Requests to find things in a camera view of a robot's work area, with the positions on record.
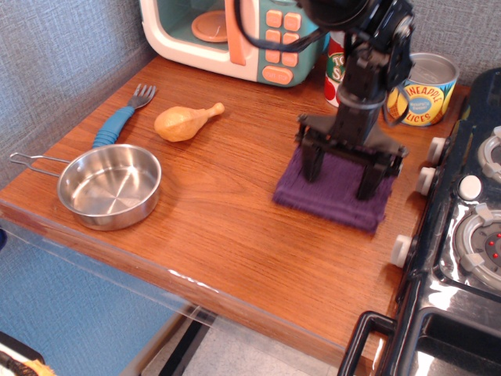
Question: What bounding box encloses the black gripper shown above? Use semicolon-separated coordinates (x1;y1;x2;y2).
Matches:
296;96;408;200

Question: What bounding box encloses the purple towel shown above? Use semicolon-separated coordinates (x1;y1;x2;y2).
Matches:
272;148;395;233

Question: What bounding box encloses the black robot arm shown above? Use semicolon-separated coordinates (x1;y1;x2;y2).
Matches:
296;1;413;201

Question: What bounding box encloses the white stove knob middle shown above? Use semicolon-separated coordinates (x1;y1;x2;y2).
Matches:
415;167;436;196

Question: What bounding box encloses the white stove knob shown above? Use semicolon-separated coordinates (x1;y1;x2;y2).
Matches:
391;234;413;268
427;137;447;165
415;167;436;196

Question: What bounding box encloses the white stove knob top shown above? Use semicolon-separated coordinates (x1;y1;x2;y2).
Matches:
427;137;447;165

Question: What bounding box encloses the tomato sauce can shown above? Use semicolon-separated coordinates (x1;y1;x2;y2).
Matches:
324;31;345;107

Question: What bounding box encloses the white stove knob bottom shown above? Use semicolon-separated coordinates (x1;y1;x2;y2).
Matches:
391;234;413;268

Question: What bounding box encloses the pineapple slices can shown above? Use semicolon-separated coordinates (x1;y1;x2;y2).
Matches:
386;52;460;127

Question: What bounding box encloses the toy chicken drumstick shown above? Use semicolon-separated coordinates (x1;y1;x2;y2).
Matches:
153;103;225;142

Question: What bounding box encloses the toy microwave teal and white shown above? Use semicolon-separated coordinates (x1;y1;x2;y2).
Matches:
140;1;329;87

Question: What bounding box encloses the black toy stove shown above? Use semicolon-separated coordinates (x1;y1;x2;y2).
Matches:
339;69;500;375

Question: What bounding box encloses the stainless steel pan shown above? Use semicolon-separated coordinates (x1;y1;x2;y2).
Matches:
9;144;162;231

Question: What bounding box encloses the orange fuzzy object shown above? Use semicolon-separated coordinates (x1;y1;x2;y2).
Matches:
1;352;56;376

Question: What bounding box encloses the black braided cable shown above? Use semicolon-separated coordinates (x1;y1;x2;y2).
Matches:
232;0;332;53

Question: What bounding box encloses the blue handled fork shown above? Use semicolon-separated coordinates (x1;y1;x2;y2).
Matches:
92;84;157;148

